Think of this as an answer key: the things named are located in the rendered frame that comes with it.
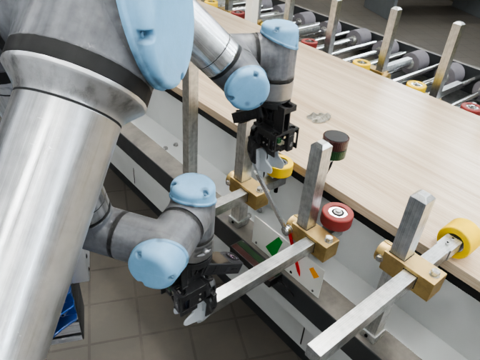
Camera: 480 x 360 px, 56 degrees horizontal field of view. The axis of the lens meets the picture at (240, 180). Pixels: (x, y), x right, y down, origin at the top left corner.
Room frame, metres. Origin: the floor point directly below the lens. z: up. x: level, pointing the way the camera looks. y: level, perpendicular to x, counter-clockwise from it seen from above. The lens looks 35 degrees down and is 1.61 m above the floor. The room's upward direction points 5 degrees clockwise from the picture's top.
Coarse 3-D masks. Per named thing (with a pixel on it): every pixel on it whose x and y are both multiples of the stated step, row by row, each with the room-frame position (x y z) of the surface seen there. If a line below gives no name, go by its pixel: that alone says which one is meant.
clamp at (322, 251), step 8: (296, 216) 0.90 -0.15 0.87; (296, 224) 0.87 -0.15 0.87; (296, 232) 0.86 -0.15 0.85; (304, 232) 0.84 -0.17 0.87; (312, 232) 0.84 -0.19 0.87; (320, 232) 0.84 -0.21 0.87; (328, 232) 0.85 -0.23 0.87; (296, 240) 0.85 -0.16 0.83; (312, 240) 0.82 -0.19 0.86; (320, 240) 0.81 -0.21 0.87; (336, 240) 0.82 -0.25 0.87; (320, 248) 0.80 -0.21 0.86; (328, 248) 0.79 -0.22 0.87; (336, 248) 0.82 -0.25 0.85; (320, 256) 0.80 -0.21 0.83; (328, 256) 0.80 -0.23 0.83
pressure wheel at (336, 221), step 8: (328, 208) 0.90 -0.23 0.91; (336, 208) 0.90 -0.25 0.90; (344, 208) 0.90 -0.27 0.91; (320, 216) 0.89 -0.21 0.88; (328, 216) 0.86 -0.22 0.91; (336, 216) 0.87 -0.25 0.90; (344, 216) 0.87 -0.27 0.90; (352, 216) 0.87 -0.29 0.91; (328, 224) 0.85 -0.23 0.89; (336, 224) 0.85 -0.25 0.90; (344, 224) 0.85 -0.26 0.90
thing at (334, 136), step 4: (328, 132) 0.92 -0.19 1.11; (332, 132) 0.92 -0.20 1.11; (336, 132) 0.92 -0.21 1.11; (340, 132) 0.92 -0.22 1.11; (328, 136) 0.90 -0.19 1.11; (332, 136) 0.90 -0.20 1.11; (336, 136) 0.90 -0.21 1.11; (340, 136) 0.90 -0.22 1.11; (344, 136) 0.90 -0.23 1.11; (332, 140) 0.88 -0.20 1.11; (336, 140) 0.88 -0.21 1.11; (340, 140) 0.88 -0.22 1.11; (344, 140) 0.89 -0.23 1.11; (328, 168) 0.87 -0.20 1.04
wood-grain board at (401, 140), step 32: (320, 64) 1.91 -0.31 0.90; (352, 64) 1.95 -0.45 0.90; (224, 96) 1.51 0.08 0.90; (320, 96) 1.58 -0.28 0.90; (352, 96) 1.60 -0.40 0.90; (384, 96) 1.63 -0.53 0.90; (416, 96) 1.65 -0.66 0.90; (320, 128) 1.33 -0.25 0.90; (352, 128) 1.35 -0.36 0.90; (384, 128) 1.37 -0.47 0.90; (416, 128) 1.39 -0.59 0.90; (448, 128) 1.41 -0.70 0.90; (352, 160) 1.14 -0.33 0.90; (384, 160) 1.16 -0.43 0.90; (416, 160) 1.17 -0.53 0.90; (448, 160) 1.19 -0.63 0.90; (352, 192) 0.98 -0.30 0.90; (384, 192) 0.99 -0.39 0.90; (448, 192) 1.02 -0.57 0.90; (384, 224) 0.87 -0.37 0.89
